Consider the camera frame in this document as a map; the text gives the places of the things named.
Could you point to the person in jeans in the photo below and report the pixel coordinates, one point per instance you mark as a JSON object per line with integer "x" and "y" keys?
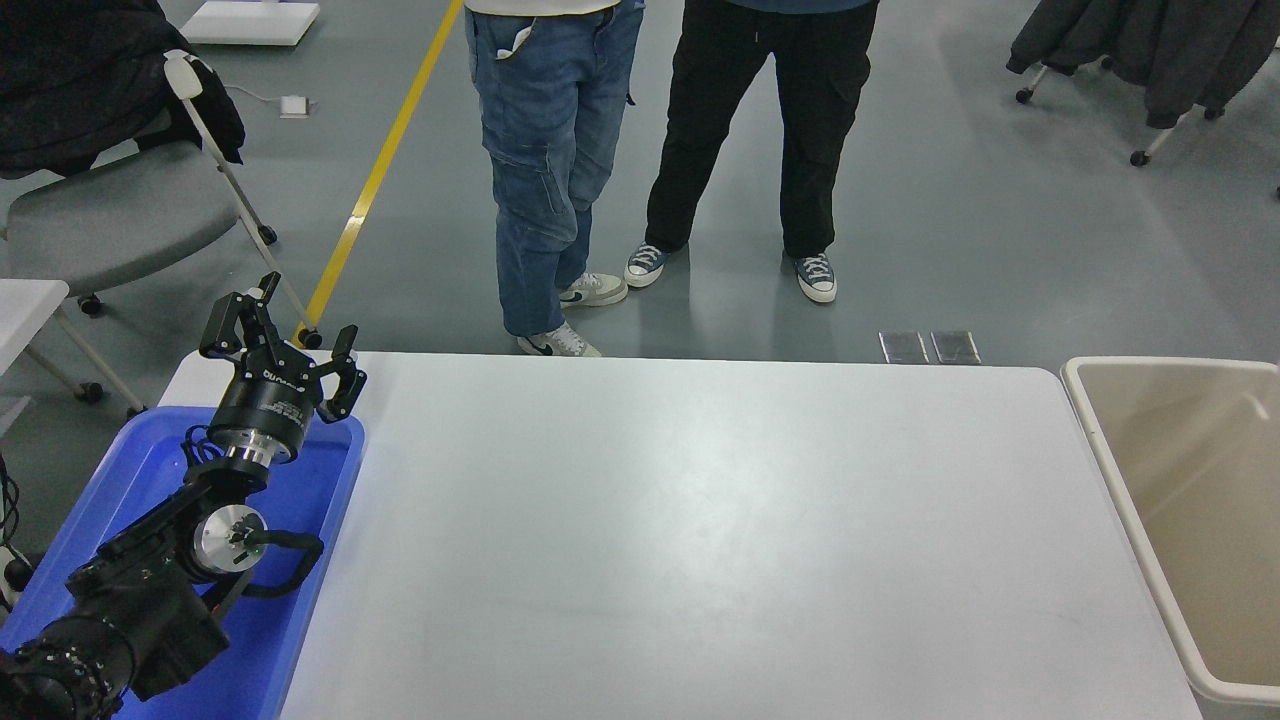
{"x": 540, "y": 150}

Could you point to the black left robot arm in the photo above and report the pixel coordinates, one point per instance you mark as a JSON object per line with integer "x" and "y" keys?
{"x": 140, "y": 600}

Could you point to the large pale plastic bin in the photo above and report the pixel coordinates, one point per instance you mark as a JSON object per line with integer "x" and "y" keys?
{"x": 1200, "y": 520}

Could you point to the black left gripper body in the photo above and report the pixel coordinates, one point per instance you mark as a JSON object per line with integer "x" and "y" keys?
{"x": 262, "y": 402}

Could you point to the blue plastic tray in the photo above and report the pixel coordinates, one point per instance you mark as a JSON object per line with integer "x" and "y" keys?
{"x": 140, "y": 470}

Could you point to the flat white board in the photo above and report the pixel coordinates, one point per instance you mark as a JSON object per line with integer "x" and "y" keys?
{"x": 250, "y": 20}

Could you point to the small white power adapter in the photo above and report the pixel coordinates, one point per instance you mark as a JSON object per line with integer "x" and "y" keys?
{"x": 294, "y": 105}

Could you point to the person in black trousers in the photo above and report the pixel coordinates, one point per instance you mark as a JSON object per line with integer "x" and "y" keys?
{"x": 810, "y": 120}

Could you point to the grey chair with castors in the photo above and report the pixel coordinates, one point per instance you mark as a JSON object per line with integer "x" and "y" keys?
{"x": 120, "y": 215}

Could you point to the dark grey draped jacket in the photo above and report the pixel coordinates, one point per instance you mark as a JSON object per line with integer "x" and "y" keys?
{"x": 1140, "y": 45}

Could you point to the white-legged chair with castors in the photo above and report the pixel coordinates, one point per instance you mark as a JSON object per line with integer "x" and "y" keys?
{"x": 1155, "y": 143}

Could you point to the small white side table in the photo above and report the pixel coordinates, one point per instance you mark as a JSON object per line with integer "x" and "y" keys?
{"x": 25, "y": 310}

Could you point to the black jacket on grey chair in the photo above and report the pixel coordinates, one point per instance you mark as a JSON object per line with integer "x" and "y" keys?
{"x": 70, "y": 80}

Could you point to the metal floor socket plate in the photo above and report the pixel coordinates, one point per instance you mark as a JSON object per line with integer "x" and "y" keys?
{"x": 903, "y": 347}
{"x": 955, "y": 347}

